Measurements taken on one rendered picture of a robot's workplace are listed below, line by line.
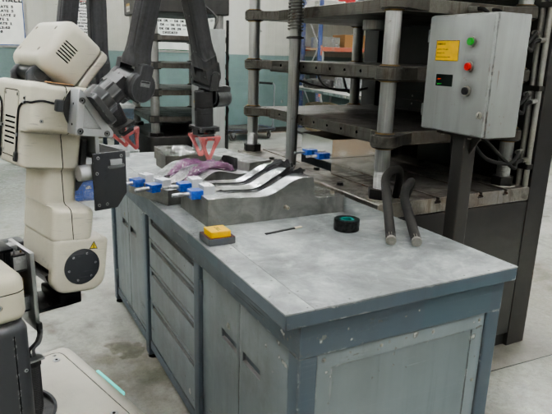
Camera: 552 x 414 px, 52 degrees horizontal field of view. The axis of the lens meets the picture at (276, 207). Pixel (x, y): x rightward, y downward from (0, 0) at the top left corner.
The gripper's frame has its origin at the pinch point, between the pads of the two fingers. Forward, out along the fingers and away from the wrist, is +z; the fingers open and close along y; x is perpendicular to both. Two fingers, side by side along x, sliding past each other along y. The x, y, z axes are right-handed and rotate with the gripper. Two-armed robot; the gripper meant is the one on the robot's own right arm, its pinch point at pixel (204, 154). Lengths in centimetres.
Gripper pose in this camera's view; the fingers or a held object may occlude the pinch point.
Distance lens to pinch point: 177.6
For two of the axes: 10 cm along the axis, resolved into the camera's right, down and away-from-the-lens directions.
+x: -8.8, 1.2, -4.6
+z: -0.1, 9.6, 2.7
